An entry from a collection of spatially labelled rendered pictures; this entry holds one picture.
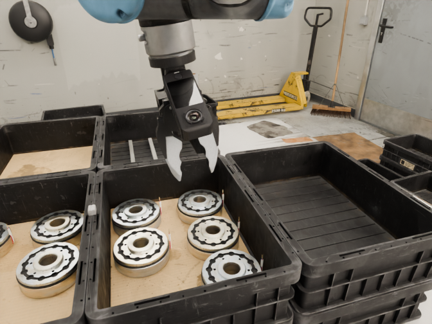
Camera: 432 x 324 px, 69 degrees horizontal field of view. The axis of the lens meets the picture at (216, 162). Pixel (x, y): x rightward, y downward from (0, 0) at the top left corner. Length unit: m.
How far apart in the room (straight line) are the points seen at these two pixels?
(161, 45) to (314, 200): 0.54
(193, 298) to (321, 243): 0.34
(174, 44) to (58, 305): 0.45
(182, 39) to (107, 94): 3.49
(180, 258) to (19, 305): 0.27
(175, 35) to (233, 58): 3.81
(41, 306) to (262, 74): 4.17
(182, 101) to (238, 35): 3.83
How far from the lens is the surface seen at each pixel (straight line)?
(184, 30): 0.48
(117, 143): 1.15
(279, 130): 1.58
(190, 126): 0.42
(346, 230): 0.75
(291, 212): 0.77
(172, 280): 0.60
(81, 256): 0.53
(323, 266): 0.51
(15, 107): 4.01
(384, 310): 0.72
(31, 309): 0.63
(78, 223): 0.72
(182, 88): 0.47
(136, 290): 0.60
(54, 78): 3.90
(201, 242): 0.62
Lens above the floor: 1.27
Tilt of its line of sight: 27 degrees down
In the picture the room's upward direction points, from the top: straight up
